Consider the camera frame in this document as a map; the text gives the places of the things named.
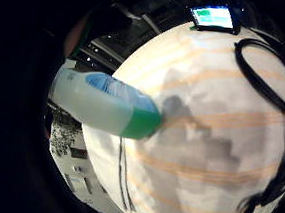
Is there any thin black cable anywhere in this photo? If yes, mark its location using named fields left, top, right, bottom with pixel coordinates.
left=112, top=136, right=143, bottom=212

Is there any black looped cable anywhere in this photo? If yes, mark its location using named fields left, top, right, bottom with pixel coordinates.
left=228, top=36, right=285, bottom=115

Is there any bundle of black cables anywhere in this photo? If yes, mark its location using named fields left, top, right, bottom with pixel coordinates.
left=237, top=112, right=285, bottom=213

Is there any laptop with lit screen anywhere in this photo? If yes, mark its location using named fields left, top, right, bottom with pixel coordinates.
left=188, top=2, right=244, bottom=36

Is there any white bottle with green cap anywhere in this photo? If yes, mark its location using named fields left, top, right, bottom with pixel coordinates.
left=45, top=65, right=168, bottom=142

